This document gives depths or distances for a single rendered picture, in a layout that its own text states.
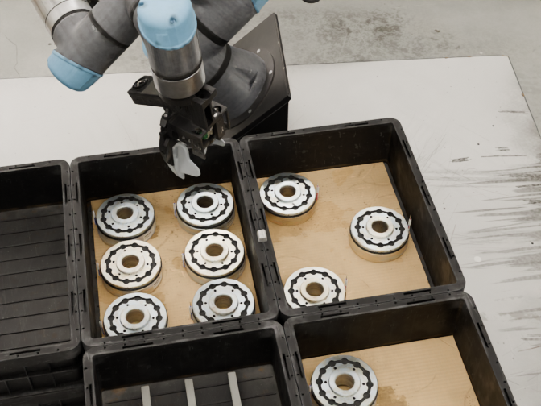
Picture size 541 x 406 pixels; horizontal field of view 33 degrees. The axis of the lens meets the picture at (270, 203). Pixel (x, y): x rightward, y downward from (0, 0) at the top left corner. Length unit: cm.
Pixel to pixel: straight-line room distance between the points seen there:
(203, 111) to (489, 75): 101
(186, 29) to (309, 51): 208
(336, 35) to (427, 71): 125
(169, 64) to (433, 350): 62
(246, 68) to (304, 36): 159
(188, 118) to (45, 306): 41
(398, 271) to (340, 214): 16
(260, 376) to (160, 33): 56
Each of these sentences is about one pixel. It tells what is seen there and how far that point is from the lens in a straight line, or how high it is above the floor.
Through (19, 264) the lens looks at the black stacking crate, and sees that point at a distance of 164.
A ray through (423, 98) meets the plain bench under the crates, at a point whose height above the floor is 70.
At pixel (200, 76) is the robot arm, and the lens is 133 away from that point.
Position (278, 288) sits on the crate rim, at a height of 93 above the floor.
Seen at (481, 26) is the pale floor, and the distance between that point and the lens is 353.
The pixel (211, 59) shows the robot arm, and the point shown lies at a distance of 176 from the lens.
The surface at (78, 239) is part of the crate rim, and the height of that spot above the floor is 93.
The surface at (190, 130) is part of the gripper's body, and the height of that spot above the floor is 113.
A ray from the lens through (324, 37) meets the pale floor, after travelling 338.
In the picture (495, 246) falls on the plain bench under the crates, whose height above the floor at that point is 70.
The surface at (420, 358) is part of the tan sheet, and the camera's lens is 150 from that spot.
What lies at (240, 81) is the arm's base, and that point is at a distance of 179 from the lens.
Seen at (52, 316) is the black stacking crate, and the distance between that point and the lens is 157.
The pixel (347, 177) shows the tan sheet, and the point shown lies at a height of 83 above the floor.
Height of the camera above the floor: 209
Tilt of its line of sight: 48 degrees down
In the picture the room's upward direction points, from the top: 1 degrees clockwise
